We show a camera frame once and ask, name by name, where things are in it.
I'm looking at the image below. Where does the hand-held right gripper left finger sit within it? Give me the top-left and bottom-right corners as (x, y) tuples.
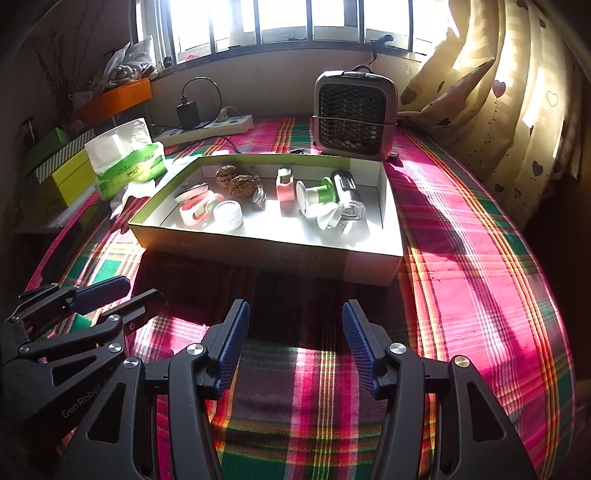
(55, 299), (251, 480)

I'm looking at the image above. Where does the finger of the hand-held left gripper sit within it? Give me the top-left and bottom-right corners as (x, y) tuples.
(9, 276), (131, 324)
(16, 289), (164, 388)

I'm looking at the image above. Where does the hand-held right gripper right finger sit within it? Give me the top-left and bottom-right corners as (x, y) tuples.
(342, 299), (539, 480)

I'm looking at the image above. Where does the green white cardboard box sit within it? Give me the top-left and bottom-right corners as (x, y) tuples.
(128, 154), (406, 287)

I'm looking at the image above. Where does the pink white clip hook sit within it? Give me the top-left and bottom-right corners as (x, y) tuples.
(179, 191), (222, 228)

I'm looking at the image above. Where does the white usb cable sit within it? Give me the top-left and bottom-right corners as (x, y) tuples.
(250, 174), (269, 210)

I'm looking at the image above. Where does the black clear small device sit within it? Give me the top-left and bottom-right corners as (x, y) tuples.
(330, 170), (366, 222)

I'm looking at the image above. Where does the green white spool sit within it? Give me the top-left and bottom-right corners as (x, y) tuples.
(295, 176), (339, 215)

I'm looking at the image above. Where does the small pink white gadget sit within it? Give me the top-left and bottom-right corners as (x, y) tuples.
(276, 167), (295, 202)

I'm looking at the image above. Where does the crumpled white tissue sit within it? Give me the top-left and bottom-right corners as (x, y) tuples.
(110, 181), (158, 217)

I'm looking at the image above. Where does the yellow-green box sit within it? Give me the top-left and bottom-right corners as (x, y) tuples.
(51, 150), (100, 207)

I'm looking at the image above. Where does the plaid cloth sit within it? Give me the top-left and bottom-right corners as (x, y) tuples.
(23, 115), (578, 480)

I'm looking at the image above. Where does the green tissue pack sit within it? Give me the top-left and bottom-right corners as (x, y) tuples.
(84, 117), (167, 199)

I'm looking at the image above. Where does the striped box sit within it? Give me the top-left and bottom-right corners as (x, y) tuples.
(34, 129), (95, 183)

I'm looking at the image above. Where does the white power strip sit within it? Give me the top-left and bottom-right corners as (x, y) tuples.
(152, 114), (254, 144)

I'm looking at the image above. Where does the orange box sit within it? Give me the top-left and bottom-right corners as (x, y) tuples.
(71, 78), (153, 125)

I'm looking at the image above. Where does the black charger adapter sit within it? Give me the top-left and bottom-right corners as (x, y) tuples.
(177, 96), (200, 131)

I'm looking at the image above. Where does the grey desktop heater fan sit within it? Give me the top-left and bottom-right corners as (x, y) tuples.
(313, 67), (399, 161)

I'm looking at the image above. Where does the pile of plastic bags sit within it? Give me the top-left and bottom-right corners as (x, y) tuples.
(90, 37), (158, 86)

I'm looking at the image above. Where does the cream heart print curtain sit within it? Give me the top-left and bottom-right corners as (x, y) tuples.
(399, 0), (585, 217)

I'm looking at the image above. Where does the black window latch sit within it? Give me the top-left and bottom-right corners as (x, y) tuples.
(369, 34), (395, 65)

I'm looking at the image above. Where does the barred window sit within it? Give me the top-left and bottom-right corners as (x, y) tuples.
(139, 0), (444, 61)

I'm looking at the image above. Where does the black power cord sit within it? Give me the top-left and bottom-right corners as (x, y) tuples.
(215, 134), (259, 155)

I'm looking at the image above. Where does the black charger cable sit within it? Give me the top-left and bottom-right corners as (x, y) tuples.
(182, 76), (222, 123)

